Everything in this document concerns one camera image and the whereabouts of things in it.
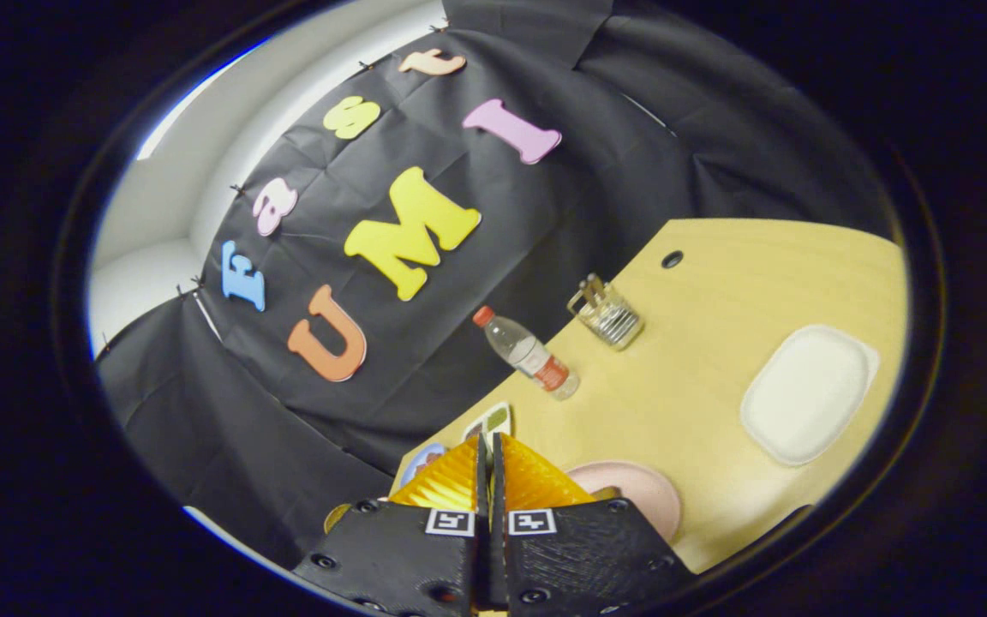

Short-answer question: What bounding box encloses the blue plate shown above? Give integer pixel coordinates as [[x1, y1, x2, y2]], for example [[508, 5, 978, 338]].
[[398, 442, 447, 489]]

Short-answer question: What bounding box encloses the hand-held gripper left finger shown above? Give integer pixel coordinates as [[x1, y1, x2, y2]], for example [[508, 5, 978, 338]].
[[292, 433, 491, 617]]

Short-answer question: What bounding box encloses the white square plate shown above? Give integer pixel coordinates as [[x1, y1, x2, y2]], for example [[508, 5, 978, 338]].
[[739, 324, 880, 467]]

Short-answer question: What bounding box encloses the clear bottle red cap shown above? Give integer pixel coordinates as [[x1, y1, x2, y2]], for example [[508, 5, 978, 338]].
[[472, 305, 581, 402]]

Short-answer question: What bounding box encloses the white divided seasoning tray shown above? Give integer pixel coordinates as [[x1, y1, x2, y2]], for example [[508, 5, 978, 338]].
[[462, 402, 513, 445]]

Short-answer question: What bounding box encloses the wire mesh utensil holder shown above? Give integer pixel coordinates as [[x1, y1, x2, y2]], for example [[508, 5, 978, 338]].
[[567, 274, 644, 351]]

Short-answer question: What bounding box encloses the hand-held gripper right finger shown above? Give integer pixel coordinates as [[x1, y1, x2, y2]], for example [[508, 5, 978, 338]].
[[491, 433, 700, 617]]

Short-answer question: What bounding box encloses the pink plate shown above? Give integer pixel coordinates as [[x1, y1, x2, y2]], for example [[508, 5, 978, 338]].
[[566, 461, 683, 545]]

